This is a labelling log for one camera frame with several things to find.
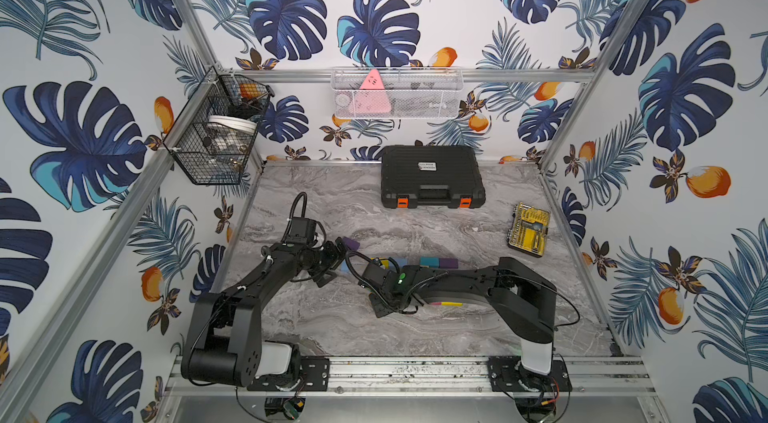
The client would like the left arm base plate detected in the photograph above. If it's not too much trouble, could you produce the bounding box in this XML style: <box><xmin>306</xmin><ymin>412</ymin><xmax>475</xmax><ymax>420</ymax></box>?
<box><xmin>247</xmin><ymin>356</ymin><xmax>331</xmax><ymax>393</ymax></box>

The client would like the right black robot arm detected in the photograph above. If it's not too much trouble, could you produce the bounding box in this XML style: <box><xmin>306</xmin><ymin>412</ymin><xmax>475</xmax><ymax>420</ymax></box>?
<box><xmin>351</xmin><ymin>257</ymin><xmax>558</xmax><ymax>376</ymax></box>

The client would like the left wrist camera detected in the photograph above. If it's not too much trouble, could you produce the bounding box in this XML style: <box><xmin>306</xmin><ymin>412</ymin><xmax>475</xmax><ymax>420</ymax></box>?
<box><xmin>281</xmin><ymin>217</ymin><xmax>321</xmax><ymax>247</ymax></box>

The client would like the black wire basket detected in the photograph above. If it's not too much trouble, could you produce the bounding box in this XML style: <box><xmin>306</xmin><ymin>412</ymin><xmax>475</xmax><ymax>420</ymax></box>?
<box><xmin>162</xmin><ymin>68</ymin><xmax>275</xmax><ymax>186</ymax></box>

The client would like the clear mesh wall shelf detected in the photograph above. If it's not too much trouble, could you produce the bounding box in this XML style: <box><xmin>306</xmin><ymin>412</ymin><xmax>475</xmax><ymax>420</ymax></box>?
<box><xmin>330</xmin><ymin>67</ymin><xmax>465</xmax><ymax>120</ymax></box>

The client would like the yellow screwdriver bit set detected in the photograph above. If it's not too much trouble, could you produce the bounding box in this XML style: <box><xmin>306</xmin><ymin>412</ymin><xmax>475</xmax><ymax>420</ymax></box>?
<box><xmin>507</xmin><ymin>202</ymin><xmax>550</xmax><ymax>257</ymax></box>

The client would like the white coil in basket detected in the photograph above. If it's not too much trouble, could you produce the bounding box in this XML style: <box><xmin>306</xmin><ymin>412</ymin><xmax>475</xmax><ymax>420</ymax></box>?
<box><xmin>208</xmin><ymin>115</ymin><xmax>257</xmax><ymax>135</ymax></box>

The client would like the pink triangle object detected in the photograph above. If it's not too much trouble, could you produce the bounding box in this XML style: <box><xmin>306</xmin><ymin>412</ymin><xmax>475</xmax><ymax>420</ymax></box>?
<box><xmin>349</xmin><ymin>69</ymin><xmax>392</xmax><ymax>116</ymax></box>

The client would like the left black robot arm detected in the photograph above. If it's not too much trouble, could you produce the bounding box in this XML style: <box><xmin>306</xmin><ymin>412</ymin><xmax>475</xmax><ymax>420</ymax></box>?
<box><xmin>181</xmin><ymin>238</ymin><xmax>347</xmax><ymax>387</ymax></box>

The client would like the black plastic tool case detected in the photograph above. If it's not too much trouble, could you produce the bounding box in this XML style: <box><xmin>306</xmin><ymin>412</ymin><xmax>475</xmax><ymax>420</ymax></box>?
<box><xmin>381</xmin><ymin>145</ymin><xmax>486</xmax><ymax>209</ymax></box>

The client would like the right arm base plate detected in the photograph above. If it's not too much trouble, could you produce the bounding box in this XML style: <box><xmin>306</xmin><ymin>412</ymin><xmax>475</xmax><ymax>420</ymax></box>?
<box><xmin>487</xmin><ymin>356</ymin><xmax>573</xmax><ymax>394</ymax></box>

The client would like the aluminium front rail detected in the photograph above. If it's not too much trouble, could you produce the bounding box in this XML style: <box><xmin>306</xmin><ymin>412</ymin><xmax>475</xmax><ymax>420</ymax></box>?
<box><xmin>164</xmin><ymin>354</ymin><xmax>656</xmax><ymax>398</ymax></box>

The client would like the teal block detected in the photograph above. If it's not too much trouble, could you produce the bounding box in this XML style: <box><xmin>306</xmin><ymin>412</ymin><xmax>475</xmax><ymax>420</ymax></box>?
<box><xmin>419</xmin><ymin>257</ymin><xmax>440</xmax><ymax>268</ymax></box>

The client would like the purple block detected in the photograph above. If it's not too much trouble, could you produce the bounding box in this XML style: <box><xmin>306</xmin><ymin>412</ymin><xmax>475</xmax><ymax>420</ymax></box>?
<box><xmin>342</xmin><ymin>237</ymin><xmax>360</xmax><ymax>251</ymax></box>
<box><xmin>438</xmin><ymin>258</ymin><xmax>459</xmax><ymax>269</ymax></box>

